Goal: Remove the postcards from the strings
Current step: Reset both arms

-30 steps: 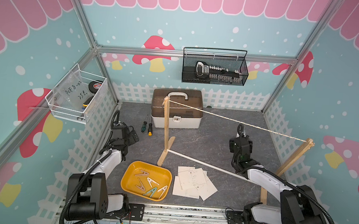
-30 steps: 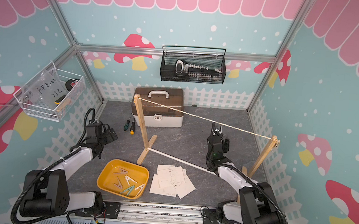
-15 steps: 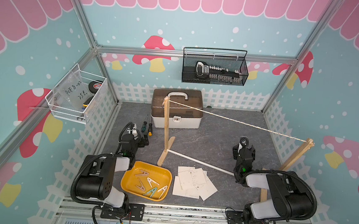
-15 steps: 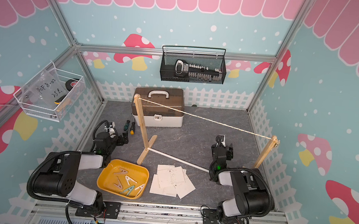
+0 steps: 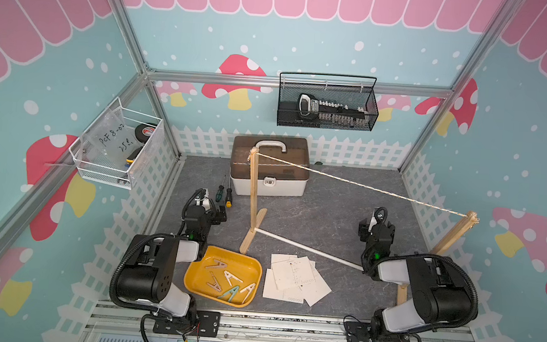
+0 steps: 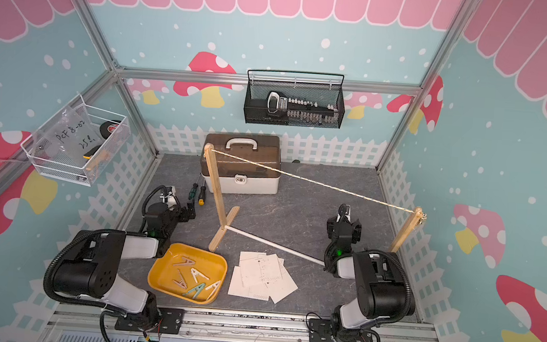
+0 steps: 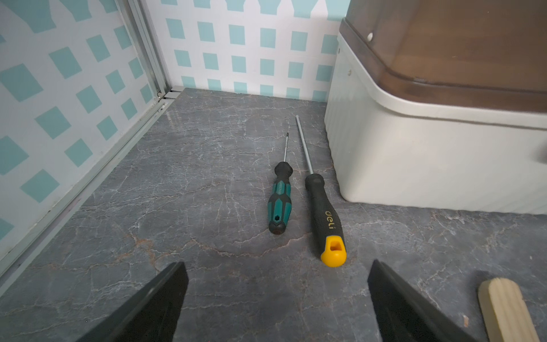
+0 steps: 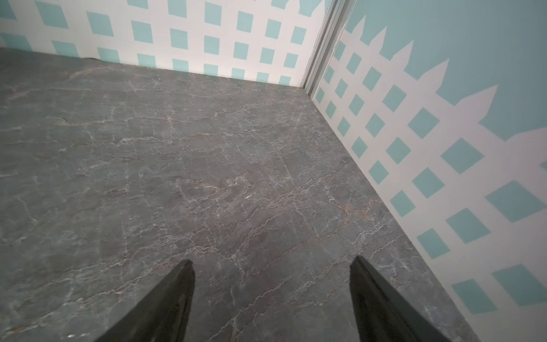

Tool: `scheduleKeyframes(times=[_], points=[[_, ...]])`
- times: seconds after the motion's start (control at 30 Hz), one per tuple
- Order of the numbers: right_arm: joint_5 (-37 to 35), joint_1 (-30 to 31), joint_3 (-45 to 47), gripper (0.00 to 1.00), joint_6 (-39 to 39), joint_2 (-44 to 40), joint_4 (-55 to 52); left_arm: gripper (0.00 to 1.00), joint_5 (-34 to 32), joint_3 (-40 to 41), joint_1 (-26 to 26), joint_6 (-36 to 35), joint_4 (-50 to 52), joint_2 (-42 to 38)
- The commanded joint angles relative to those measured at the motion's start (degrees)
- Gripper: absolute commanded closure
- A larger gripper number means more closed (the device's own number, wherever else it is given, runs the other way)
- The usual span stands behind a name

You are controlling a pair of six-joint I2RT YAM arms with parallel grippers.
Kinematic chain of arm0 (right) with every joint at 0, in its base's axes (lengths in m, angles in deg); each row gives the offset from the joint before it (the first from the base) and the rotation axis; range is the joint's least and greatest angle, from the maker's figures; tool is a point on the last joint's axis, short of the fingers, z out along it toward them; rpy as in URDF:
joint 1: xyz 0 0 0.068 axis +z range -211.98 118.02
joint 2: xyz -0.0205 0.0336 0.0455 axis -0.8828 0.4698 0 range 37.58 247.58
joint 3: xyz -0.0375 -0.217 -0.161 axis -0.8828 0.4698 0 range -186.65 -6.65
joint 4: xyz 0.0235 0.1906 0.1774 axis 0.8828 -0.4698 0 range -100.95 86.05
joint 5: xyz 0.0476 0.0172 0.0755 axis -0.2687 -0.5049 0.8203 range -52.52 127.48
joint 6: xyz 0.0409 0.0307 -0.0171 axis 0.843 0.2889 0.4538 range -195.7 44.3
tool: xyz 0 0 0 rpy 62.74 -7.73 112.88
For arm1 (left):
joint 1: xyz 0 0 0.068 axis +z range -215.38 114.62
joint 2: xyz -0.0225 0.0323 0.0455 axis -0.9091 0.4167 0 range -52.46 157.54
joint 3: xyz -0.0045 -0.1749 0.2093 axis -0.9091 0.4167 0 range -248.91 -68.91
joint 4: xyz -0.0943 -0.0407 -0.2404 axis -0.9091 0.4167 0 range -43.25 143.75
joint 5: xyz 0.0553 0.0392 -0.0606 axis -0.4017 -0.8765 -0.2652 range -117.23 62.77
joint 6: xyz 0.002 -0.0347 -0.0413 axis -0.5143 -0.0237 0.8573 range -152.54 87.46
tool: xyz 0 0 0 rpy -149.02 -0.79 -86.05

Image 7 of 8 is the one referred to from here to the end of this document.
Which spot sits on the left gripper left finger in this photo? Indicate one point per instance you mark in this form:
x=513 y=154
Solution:
x=151 y=314

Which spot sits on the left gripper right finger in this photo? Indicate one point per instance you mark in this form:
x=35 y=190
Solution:
x=402 y=314

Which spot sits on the wooden clothesline rack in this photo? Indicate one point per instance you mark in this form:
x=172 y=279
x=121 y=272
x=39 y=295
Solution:
x=506 y=316

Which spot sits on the brown lidded storage box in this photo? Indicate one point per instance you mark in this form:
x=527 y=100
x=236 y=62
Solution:
x=441 y=104

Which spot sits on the yellow handled screwdriver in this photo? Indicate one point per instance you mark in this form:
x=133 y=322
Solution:
x=326 y=226

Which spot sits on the green handled screwdriver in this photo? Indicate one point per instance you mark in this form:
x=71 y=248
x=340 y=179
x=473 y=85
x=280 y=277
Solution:
x=279 y=204

